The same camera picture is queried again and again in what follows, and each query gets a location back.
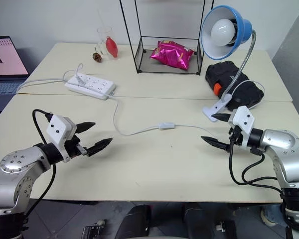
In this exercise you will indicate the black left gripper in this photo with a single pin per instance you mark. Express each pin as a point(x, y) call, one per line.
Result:
point(74, 147)

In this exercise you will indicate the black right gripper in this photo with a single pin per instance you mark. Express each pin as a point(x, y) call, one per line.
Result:
point(236, 138)

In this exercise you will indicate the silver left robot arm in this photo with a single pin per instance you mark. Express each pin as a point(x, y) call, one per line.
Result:
point(15, 161)

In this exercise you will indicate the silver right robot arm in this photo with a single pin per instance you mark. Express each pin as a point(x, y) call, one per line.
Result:
point(281, 142)

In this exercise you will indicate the blue gooseneck clip desk lamp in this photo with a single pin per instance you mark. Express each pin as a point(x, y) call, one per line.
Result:
point(244, 25)

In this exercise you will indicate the white power strip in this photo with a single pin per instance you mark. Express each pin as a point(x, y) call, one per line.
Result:
point(96, 85)

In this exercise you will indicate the white power plug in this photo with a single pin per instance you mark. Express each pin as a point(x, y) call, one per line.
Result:
point(80, 80)

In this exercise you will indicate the black tool case orange latch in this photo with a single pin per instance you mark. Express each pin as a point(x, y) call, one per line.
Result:
point(221, 72)

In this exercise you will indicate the pink snack bag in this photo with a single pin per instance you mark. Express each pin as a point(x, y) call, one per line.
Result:
point(169, 54)

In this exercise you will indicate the red teardrop-shaped object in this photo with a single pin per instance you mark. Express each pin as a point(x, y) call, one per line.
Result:
point(112, 47)

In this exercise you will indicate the dark rounded shape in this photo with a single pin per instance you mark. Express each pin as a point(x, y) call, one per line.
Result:
point(196, 221)
point(134, 221)

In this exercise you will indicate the white round light bulb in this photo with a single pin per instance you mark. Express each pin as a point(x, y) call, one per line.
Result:
point(221, 32)

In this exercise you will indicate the clear drinking glass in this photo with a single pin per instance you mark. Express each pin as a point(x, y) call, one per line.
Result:
point(102, 37)

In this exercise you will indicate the open laptop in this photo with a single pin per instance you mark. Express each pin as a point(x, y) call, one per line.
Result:
point(5, 57)

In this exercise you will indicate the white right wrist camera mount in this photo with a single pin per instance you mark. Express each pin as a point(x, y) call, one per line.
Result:
point(244, 117)

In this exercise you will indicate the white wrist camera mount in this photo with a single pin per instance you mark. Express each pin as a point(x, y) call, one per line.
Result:
point(244, 117)
point(57, 127)

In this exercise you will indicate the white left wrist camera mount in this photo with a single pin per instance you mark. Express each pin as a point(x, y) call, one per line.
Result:
point(57, 127)

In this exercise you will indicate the small metal bracket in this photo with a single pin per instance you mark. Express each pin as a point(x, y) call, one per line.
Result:
point(224, 226)
point(92, 230)

